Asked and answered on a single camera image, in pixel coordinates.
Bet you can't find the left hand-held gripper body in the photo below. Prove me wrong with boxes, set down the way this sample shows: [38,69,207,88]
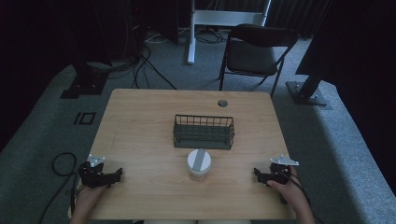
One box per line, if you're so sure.
[78,154,110,189]

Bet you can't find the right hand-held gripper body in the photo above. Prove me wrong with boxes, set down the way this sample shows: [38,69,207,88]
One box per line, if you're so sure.
[264,154,300,187]

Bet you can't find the person's right hand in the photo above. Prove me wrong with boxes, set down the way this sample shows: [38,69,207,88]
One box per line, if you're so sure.
[266,167,309,216]

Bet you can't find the clear jar with white lid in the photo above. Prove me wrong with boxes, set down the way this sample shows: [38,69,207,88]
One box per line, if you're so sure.
[186,148,213,182]

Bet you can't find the black folding chair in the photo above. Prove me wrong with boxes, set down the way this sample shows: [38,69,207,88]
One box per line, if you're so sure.
[218,23,299,99]

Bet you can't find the dark curtain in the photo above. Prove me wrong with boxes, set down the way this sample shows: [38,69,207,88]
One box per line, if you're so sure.
[267,0,334,38]

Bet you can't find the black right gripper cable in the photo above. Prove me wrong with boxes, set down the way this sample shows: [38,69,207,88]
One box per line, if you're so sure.
[279,167,313,207]

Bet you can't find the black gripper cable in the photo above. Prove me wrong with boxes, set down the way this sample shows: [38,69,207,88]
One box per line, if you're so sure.
[37,151,87,224]
[279,167,313,207]

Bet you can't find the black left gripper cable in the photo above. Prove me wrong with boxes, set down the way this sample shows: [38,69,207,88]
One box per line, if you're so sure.
[37,151,87,224]

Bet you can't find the dark wire basket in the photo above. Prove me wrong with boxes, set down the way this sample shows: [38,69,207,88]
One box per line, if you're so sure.
[172,114,235,151]

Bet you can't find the black stand with base plate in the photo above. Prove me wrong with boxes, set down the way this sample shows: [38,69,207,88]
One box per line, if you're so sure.
[285,31,332,107]
[59,60,110,100]

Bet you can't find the black floor cables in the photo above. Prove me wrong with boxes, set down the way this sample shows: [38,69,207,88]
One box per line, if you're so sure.
[108,27,178,91]

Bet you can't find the white desk frame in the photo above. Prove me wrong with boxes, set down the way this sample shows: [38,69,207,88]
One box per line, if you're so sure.
[186,0,273,66]

